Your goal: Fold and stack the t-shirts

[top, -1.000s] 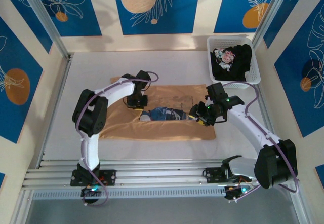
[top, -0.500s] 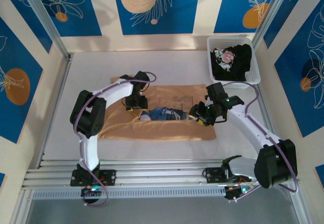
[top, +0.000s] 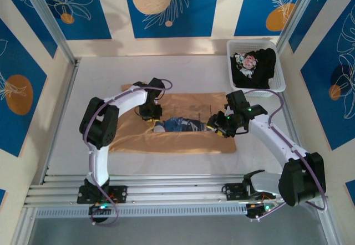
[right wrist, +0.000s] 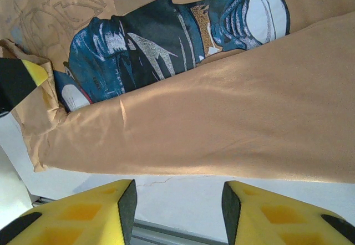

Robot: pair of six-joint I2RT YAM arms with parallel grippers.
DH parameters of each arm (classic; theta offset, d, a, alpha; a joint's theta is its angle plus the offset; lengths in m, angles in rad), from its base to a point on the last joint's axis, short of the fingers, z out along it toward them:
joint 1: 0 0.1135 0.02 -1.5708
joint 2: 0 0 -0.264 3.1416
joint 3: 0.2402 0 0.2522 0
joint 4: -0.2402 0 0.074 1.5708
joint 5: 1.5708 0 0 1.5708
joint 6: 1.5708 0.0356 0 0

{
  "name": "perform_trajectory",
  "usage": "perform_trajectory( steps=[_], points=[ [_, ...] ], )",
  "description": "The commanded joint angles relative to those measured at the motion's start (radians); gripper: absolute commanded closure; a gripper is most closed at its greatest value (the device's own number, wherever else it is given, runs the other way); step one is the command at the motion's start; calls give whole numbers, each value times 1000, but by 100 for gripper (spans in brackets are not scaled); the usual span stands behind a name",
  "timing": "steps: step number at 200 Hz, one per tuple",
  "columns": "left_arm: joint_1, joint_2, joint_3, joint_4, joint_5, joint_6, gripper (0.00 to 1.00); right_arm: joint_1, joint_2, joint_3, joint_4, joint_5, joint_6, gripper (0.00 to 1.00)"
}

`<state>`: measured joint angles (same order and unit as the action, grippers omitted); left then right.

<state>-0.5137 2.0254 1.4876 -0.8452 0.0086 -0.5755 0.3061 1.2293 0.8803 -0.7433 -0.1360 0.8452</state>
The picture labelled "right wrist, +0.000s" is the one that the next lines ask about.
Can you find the aluminium table rails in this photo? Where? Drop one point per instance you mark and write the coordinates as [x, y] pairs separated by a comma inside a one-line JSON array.
[[172, 234]]

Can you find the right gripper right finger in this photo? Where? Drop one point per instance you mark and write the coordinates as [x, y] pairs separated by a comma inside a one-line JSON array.
[[277, 220]]

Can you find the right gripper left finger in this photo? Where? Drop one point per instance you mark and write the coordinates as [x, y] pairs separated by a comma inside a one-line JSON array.
[[77, 220]]

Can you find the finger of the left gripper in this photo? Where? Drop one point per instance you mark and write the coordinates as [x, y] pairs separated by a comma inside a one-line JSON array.
[[19, 81]]

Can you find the tan sneaker print t-shirt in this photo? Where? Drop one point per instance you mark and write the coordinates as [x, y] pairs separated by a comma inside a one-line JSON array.
[[210, 117]]

